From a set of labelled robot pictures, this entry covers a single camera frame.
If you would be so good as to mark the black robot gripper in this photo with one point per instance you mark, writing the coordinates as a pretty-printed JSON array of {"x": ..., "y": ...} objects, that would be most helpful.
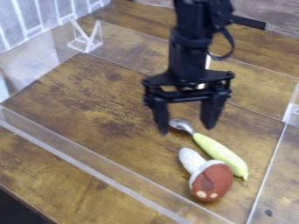
[{"x": 189, "y": 81}]

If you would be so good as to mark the green handled metal spoon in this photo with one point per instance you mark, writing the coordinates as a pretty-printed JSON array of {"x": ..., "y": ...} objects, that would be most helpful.
[{"x": 215, "y": 149}]

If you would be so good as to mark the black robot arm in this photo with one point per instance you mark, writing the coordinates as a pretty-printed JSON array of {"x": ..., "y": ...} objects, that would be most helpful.
[{"x": 201, "y": 18}]

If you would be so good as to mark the red cap toy mushroom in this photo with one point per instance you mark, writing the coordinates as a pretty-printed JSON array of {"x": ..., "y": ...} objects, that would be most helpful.
[{"x": 211, "y": 176}]

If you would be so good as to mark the black strip on table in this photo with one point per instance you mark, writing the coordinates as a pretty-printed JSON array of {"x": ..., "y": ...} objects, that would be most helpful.
[{"x": 249, "y": 22}]

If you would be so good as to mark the clear acrylic triangle bracket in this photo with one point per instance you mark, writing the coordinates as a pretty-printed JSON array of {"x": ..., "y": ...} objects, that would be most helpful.
[{"x": 86, "y": 43}]

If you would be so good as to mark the clear acrylic enclosure wall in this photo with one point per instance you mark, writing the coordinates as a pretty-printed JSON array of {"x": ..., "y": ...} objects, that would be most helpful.
[{"x": 83, "y": 156}]

